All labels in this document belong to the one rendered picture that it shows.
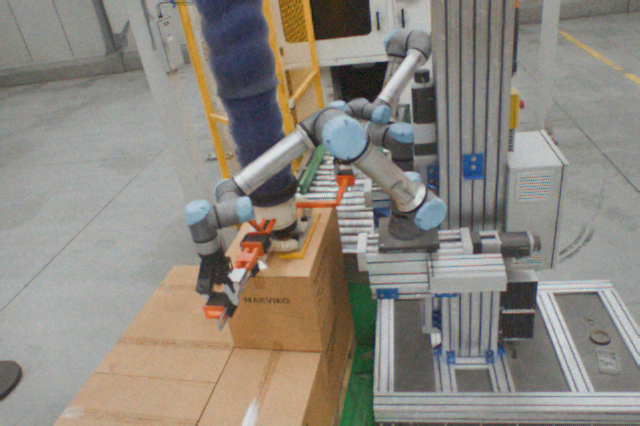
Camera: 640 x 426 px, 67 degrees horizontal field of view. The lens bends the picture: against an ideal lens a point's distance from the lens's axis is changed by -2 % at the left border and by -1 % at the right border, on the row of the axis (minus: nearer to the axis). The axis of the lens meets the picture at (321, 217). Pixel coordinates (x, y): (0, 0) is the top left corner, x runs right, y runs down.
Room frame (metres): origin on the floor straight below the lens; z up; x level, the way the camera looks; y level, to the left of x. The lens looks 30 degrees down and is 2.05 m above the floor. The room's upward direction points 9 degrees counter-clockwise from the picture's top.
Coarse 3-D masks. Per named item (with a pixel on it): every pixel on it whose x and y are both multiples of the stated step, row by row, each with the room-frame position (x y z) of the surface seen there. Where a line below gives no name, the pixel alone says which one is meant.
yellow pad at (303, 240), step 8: (304, 216) 1.92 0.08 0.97; (312, 216) 1.91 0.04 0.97; (320, 216) 1.94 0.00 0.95; (312, 224) 1.85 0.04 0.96; (312, 232) 1.79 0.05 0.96; (296, 240) 1.72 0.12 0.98; (304, 240) 1.72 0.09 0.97; (296, 248) 1.67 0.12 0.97; (304, 248) 1.67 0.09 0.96; (280, 256) 1.65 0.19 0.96; (288, 256) 1.64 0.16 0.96; (296, 256) 1.63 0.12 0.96
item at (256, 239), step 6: (246, 234) 1.63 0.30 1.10; (252, 234) 1.63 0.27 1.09; (258, 234) 1.62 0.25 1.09; (264, 234) 1.61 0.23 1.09; (246, 240) 1.59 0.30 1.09; (252, 240) 1.59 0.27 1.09; (258, 240) 1.58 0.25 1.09; (264, 240) 1.56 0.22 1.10; (240, 246) 1.57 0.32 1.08; (246, 246) 1.55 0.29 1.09; (252, 246) 1.55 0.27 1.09; (258, 246) 1.54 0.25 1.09; (264, 246) 1.54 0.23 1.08; (264, 252) 1.54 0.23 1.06
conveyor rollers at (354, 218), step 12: (360, 120) 4.30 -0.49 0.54; (324, 156) 3.58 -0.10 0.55; (324, 168) 3.38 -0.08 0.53; (312, 180) 3.22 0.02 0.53; (324, 180) 3.17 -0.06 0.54; (360, 180) 3.05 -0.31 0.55; (300, 192) 3.06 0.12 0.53; (312, 192) 3.02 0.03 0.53; (324, 192) 3.01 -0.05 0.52; (336, 192) 2.99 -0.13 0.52; (348, 192) 2.90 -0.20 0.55; (360, 192) 2.87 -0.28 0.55; (348, 204) 2.77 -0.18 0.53; (360, 204) 2.76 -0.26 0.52; (348, 216) 2.61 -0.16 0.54; (360, 216) 2.58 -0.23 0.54; (372, 216) 2.56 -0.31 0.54; (348, 228) 2.45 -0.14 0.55; (360, 228) 2.43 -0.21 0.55; (348, 240) 2.34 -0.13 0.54
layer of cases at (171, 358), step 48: (192, 288) 2.11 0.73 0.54; (144, 336) 1.78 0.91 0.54; (192, 336) 1.73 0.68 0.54; (336, 336) 1.74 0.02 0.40; (96, 384) 1.52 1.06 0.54; (144, 384) 1.48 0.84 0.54; (192, 384) 1.44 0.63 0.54; (240, 384) 1.40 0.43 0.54; (288, 384) 1.36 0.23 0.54; (336, 384) 1.62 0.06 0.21
